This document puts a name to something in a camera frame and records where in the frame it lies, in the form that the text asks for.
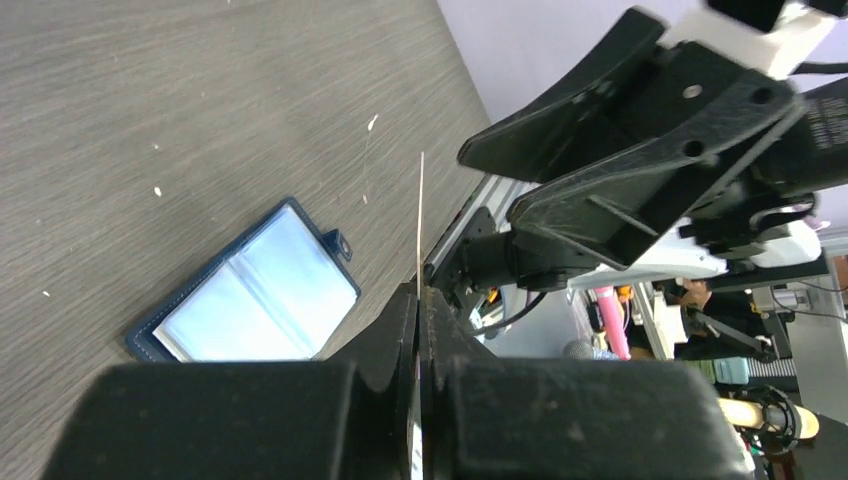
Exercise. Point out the blue leather card holder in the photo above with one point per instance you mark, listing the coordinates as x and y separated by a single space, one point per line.
277 292

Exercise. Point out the red microphone with stand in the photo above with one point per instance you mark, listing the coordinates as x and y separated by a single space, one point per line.
583 350

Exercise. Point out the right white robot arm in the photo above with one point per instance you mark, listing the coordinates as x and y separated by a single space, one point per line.
480 254

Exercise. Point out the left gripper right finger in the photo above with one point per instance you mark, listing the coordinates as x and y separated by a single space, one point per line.
444 349

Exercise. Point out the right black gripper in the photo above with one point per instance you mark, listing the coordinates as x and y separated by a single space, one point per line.
704 146

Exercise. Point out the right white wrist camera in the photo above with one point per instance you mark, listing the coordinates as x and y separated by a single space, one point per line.
773 37

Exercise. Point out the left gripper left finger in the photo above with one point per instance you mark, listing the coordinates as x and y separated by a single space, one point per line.
378 437

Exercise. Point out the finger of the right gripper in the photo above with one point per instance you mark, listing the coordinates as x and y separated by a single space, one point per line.
526 144

